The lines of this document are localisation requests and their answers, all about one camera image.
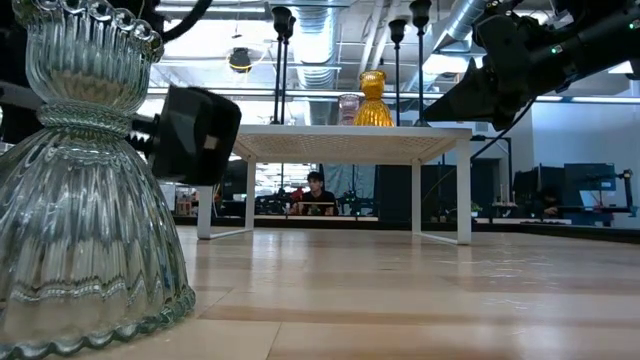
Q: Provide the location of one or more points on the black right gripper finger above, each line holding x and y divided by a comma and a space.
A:
475, 100

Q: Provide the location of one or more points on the amber ribbed glass candle holder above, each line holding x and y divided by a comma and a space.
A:
374, 112

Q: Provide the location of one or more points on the pink ribbed glass candle holder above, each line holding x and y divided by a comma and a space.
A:
348, 107

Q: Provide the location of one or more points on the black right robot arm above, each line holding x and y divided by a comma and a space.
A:
600, 35

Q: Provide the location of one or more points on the clear ribbed glass candle holder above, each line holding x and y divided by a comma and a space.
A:
85, 225

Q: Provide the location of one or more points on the long ceiling light strip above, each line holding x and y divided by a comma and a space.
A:
590, 99

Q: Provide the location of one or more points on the person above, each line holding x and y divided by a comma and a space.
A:
548, 202
316, 192

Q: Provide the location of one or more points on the white perforated riser shelf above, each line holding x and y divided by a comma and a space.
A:
350, 132

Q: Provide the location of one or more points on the dark computer monitor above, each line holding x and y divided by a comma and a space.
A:
590, 177

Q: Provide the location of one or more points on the blue grey cloth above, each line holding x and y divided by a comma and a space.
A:
350, 180

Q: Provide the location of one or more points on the silver spiral ceiling duct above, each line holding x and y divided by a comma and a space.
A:
460, 22
315, 50

